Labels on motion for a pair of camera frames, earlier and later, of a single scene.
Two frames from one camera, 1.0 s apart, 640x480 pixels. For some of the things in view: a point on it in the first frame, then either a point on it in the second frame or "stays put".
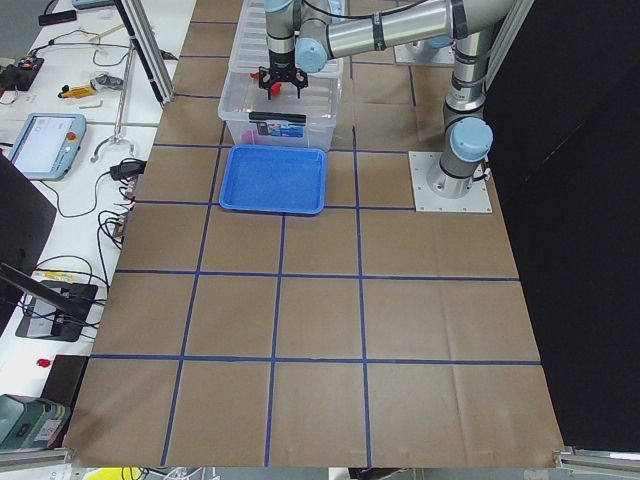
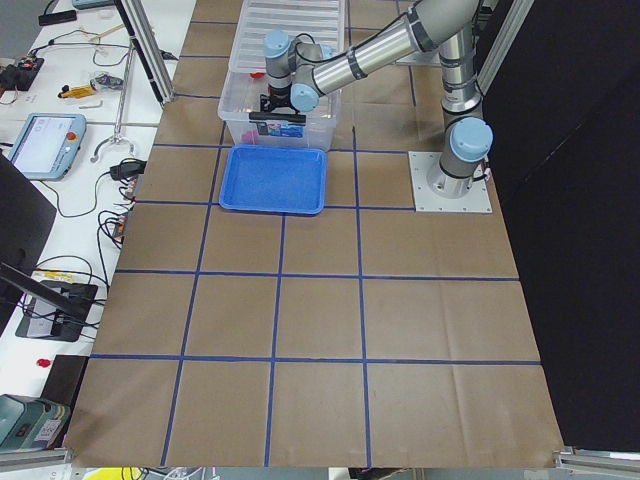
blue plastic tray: (274, 179) stays put
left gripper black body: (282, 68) → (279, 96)
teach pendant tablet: (47, 144) stays put
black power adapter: (128, 168) stays put
